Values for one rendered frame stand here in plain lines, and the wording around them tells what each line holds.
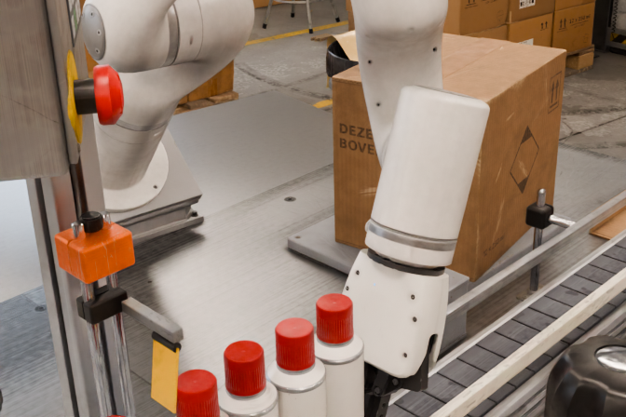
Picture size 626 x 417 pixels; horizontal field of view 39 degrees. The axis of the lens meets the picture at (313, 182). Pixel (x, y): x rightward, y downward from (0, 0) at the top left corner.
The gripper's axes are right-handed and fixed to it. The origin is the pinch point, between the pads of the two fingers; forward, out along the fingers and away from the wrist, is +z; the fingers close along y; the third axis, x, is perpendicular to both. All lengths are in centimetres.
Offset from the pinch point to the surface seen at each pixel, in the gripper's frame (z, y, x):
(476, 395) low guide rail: -1.2, 4.1, 12.6
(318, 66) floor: -17, -313, 324
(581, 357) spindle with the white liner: -18.5, 26.1, -17.7
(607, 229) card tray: -14, -11, 70
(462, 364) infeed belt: -0.7, -2.8, 20.4
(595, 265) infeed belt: -11, -3, 50
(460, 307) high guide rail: -8.0, -2.9, 17.0
